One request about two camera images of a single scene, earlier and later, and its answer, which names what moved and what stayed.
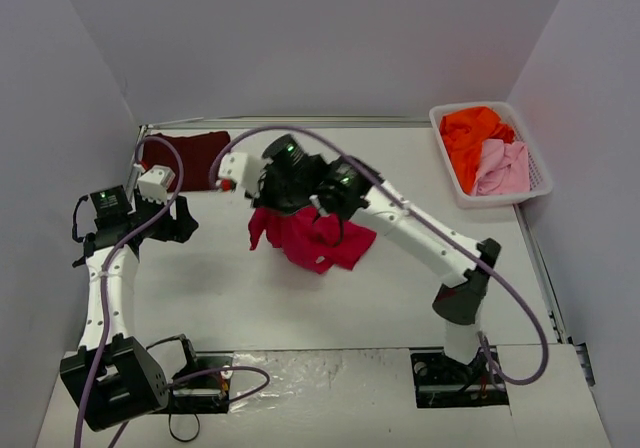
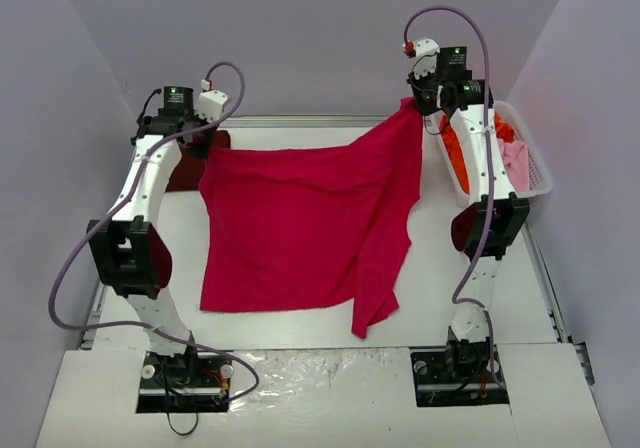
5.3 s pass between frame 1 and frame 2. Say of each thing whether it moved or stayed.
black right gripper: moved
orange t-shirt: stayed
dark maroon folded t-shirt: stayed
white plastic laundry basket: stayed
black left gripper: moved
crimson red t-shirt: moved
